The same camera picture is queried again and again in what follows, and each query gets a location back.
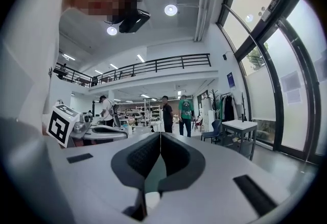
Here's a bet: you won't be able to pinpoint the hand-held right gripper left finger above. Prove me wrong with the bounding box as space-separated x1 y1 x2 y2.
110 131 161 221

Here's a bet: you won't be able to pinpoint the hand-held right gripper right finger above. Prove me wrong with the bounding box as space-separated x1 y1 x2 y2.
157 131 206 198

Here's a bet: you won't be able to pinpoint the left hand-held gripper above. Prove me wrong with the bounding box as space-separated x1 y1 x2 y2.
46 104 128 148

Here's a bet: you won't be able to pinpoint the blue chair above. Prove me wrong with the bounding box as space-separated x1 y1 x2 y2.
200 118 223 145

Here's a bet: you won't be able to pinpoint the white shelving rack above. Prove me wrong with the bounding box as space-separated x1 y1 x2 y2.
142 98 164 127

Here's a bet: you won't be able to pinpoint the white side table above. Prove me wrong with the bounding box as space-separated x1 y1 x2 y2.
221 119 259 161

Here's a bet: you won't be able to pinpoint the black coat stand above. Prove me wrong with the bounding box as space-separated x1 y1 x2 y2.
208 88 219 119

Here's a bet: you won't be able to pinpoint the clothes rack with garments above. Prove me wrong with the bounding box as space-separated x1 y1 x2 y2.
219 92 243 122

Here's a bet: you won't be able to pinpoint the black mezzanine railing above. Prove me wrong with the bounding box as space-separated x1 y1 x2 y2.
53 53 212 88

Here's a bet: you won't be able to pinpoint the person's white shirt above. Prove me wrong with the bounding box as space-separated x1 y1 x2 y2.
0 0 77 139

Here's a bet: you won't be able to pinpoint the paper notice on window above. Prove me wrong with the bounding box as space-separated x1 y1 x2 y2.
279 70 301 91
286 89 302 106

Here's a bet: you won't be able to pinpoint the white ceiling pipes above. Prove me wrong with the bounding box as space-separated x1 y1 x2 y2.
193 0 214 42

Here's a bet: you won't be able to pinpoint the blue wall poster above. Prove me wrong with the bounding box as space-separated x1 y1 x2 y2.
226 71 236 89

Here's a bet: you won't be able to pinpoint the black head-mounted camera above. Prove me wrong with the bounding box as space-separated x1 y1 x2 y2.
118 8 151 34

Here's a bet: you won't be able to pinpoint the black window frame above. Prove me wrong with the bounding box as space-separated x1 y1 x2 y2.
215 0 327 165

